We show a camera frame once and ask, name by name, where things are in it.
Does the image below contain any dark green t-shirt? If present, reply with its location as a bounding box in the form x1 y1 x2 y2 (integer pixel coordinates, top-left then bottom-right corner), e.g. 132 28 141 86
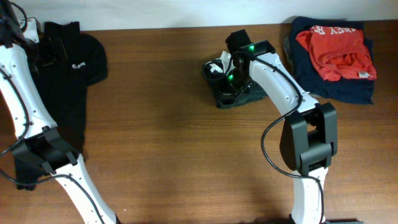
202 58 268 109

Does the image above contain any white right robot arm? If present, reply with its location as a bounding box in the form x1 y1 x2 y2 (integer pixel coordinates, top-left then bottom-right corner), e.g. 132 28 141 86
220 29 337 223

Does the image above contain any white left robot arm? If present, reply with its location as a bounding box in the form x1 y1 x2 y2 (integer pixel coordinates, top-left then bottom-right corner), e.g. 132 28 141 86
1 1 119 223

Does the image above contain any black zip-neck sweater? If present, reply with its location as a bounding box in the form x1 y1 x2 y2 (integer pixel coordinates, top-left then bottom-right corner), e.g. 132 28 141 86
14 21 109 191

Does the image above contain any red printed t-shirt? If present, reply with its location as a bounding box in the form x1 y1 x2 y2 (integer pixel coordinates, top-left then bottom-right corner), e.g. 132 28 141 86
295 25 377 82

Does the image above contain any navy blue folded garment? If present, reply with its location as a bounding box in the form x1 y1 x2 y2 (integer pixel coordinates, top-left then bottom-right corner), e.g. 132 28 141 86
288 16 374 105

